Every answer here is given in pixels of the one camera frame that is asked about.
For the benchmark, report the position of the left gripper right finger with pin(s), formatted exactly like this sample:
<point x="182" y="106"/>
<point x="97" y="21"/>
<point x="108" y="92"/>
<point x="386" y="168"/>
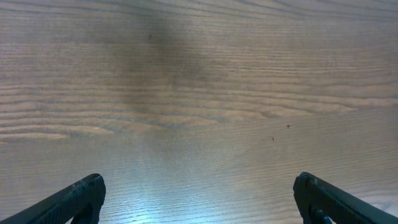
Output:
<point x="322" y="203"/>

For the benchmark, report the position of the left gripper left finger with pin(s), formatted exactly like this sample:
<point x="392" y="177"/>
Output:
<point x="80" y="202"/>

